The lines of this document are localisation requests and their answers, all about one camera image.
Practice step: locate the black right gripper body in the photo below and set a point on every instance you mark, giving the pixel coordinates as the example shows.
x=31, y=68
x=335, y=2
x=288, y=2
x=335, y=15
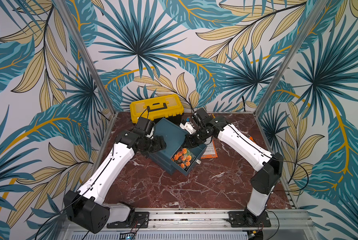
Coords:
x=192, y=140

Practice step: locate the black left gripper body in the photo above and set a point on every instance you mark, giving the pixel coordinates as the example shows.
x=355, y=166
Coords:
x=154, y=145

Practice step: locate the orange seed bag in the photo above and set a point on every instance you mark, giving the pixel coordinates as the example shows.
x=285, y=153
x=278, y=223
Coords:
x=210, y=151

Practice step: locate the teal drawer cabinet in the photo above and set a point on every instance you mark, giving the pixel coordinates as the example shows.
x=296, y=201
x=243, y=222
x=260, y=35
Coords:
x=174, y=137

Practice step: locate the teal top drawer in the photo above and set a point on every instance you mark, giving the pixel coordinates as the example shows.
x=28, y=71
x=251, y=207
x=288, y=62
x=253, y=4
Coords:
x=198, y=152

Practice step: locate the marigold photo seed bag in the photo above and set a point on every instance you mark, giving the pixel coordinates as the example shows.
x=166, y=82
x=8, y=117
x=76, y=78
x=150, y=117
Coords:
x=184, y=158

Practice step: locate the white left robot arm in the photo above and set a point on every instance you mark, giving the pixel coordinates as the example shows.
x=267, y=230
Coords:
x=85, y=207

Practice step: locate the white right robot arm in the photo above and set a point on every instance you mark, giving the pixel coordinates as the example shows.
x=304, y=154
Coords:
x=268, y=166

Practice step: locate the yellow and black toolbox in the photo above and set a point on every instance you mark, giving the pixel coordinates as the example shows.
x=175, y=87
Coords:
x=154, y=109

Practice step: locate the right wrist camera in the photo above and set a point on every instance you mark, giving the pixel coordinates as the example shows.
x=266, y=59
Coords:
x=196, y=121

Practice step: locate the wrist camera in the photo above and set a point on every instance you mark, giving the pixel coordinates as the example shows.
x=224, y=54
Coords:
x=144, y=127
x=196, y=121

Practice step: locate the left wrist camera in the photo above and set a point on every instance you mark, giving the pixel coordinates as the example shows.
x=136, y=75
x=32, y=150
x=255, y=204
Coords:
x=144, y=127

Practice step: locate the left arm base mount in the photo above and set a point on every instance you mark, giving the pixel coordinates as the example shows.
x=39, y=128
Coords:
x=135, y=220

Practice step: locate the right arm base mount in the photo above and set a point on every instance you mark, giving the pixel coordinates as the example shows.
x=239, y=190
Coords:
x=245, y=219

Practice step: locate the aluminium corner post right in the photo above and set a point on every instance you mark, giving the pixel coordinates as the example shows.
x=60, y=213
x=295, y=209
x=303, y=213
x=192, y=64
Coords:
x=306, y=28

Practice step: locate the aluminium corner post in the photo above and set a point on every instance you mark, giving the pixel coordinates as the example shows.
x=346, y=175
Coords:
x=69, y=21
x=306, y=28

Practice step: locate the aluminium corner post left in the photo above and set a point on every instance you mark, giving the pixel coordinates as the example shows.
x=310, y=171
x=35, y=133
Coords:
x=69, y=21

